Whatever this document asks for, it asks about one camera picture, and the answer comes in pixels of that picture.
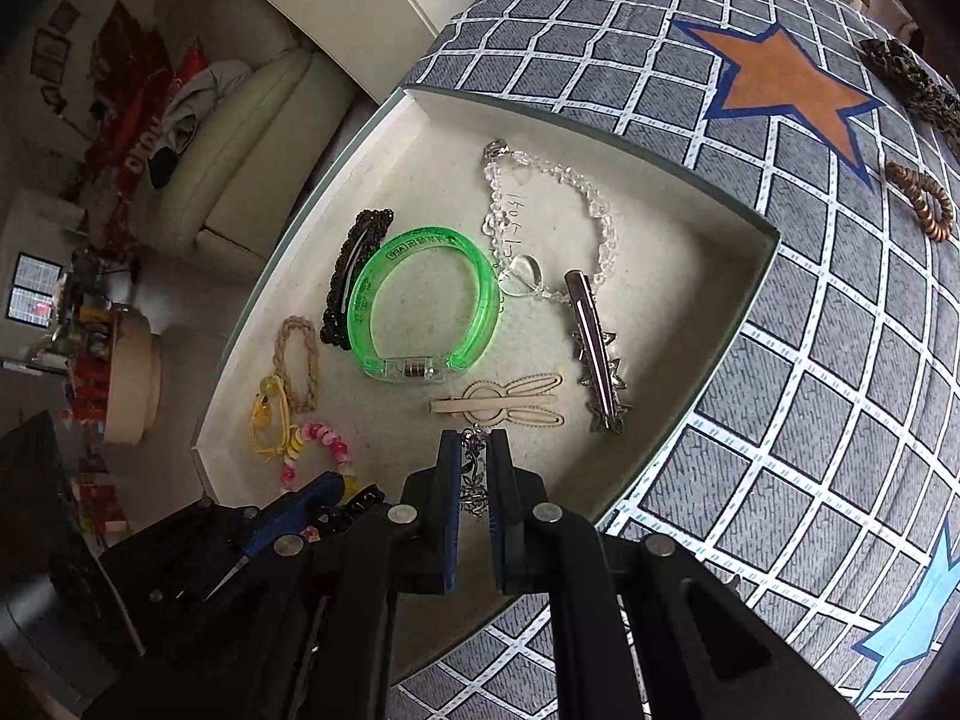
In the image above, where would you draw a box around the pink yellow spiral hair tie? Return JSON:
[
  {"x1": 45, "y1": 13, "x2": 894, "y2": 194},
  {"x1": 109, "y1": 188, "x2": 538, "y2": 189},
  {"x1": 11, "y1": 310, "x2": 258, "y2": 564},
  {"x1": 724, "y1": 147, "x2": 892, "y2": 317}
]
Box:
[{"x1": 279, "y1": 422, "x2": 353, "y2": 492}]

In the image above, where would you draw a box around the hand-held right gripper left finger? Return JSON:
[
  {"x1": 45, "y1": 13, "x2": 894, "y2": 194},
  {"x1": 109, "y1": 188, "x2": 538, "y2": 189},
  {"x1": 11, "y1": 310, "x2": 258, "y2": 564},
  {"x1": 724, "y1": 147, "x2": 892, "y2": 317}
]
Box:
[{"x1": 82, "y1": 429, "x2": 464, "y2": 720}]

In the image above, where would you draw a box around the silver filigree charm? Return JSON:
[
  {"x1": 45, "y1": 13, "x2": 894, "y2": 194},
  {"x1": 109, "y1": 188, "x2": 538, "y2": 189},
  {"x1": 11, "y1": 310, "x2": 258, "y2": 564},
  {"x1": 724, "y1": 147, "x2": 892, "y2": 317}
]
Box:
[{"x1": 457, "y1": 427, "x2": 496, "y2": 518}]

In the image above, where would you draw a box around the leopard print scrunchie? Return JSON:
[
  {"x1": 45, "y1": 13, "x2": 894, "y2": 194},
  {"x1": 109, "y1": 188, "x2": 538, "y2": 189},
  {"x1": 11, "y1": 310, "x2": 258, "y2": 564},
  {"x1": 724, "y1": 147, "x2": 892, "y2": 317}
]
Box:
[{"x1": 859, "y1": 37, "x2": 960, "y2": 140}]

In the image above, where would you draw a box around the bronze spiral hair tie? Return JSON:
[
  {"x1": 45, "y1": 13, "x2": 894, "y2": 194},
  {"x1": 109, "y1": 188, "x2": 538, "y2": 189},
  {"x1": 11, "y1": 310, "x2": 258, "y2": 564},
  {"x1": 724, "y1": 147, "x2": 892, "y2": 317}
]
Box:
[{"x1": 885, "y1": 161, "x2": 955, "y2": 243}]

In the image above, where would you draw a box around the grey grid star blanket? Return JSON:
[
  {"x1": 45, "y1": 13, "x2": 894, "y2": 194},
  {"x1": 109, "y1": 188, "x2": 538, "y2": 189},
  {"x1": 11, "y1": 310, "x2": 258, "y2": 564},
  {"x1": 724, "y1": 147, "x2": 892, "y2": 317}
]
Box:
[{"x1": 390, "y1": 0, "x2": 960, "y2": 720}]

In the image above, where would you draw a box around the clear crystal bead bracelet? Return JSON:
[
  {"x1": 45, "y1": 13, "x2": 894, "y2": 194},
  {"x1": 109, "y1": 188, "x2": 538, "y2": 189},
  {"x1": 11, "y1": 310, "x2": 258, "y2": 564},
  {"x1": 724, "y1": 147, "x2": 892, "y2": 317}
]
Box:
[{"x1": 481, "y1": 139, "x2": 620, "y2": 301}]

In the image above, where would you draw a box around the cream sofa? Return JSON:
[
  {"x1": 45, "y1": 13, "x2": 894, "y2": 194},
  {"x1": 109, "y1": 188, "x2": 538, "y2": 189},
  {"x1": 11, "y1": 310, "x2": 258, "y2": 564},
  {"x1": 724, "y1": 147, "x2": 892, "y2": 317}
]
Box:
[{"x1": 135, "y1": 0, "x2": 361, "y2": 278}]

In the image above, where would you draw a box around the black rhinestone hair clip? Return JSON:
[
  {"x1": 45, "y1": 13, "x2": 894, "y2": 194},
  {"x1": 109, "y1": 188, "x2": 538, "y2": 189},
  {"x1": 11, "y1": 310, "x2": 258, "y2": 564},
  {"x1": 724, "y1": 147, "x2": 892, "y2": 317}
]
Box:
[{"x1": 321, "y1": 208, "x2": 396, "y2": 350}]

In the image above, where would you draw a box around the silver star alligator hair clip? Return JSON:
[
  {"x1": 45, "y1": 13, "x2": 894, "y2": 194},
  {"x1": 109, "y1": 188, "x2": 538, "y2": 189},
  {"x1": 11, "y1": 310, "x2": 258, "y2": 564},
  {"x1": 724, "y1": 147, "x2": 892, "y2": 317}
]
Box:
[{"x1": 562, "y1": 270, "x2": 632, "y2": 434}]

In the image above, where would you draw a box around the white jewelry box green rim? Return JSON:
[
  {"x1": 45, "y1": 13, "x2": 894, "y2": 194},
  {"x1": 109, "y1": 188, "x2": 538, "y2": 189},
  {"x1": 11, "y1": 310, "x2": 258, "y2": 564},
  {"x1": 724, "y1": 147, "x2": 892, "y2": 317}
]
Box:
[{"x1": 191, "y1": 86, "x2": 781, "y2": 691}]

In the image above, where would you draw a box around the green translucent bracelet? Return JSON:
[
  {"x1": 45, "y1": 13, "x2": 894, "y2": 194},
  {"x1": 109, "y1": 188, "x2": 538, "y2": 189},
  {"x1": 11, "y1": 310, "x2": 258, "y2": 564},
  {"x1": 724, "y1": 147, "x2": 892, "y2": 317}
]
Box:
[{"x1": 349, "y1": 227, "x2": 502, "y2": 383}]

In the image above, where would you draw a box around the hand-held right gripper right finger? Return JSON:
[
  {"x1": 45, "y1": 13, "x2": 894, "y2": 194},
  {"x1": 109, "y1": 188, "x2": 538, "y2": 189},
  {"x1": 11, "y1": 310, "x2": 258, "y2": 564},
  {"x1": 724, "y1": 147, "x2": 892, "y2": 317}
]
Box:
[{"x1": 489, "y1": 429, "x2": 863, "y2": 720}]

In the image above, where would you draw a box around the brown braided hair tie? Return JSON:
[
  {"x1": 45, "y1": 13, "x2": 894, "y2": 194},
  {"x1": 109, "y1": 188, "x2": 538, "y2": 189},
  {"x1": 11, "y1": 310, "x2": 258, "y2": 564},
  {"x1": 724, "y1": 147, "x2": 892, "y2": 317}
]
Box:
[{"x1": 274, "y1": 317, "x2": 320, "y2": 413}]

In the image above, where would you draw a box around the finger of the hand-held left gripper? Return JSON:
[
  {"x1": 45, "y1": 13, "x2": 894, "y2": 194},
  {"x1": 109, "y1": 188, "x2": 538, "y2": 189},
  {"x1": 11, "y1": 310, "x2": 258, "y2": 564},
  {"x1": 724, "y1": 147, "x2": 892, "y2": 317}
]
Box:
[{"x1": 244, "y1": 472, "x2": 348, "y2": 553}]

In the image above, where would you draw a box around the cluttered side table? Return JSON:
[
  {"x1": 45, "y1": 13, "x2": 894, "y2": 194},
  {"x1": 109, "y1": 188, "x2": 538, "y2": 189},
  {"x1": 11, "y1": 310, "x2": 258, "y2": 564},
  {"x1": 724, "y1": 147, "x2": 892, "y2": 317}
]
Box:
[{"x1": 45, "y1": 247, "x2": 143, "y2": 361}]

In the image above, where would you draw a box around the grey garment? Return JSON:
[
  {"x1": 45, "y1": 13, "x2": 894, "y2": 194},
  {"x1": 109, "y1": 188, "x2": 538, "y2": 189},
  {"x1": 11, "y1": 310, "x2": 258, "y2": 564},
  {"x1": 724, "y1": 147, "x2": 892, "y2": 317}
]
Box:
[{"x1": 161, "y1": 64, "x2": 252, "y2": 158}]

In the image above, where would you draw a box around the beige rabbit hair clip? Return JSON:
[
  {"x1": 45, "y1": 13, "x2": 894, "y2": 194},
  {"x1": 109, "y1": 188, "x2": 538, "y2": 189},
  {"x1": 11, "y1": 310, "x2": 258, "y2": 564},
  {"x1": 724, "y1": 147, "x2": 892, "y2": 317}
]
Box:
[{"x1": 429, "y1": 371, "x2": 563, "y2": 432}]

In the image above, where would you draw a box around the red cloth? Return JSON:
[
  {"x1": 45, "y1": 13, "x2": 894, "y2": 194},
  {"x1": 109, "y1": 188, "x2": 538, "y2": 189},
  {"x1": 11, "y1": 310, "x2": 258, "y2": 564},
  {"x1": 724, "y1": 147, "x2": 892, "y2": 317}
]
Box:
[{"x1": 82, "y1": 0, "x2": 203, "y2": 188}]

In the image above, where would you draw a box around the round beige ottoman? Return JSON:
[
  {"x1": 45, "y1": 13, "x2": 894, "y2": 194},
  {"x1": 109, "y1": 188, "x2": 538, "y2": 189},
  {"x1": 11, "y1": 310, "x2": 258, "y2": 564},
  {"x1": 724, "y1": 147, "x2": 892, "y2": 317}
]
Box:
[{"x1": 101, "y1": 311, "x2": 162, "y2": 443}]

